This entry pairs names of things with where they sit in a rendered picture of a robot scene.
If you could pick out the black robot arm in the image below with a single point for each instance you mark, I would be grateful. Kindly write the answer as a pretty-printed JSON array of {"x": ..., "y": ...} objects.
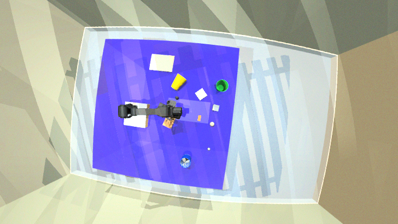
[{"x": 166, "y": 110}]

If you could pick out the blue mug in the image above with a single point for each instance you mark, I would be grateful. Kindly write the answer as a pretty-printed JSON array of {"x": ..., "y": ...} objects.
[{"x": 185, "y": 161}]

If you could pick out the dark green cup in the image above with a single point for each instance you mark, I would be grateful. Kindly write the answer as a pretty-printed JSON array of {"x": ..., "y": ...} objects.
[{"x": 222, "y": 85}]

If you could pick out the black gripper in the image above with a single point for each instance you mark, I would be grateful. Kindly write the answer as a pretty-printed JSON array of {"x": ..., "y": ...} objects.
[{"x": 175, "y": 116}]

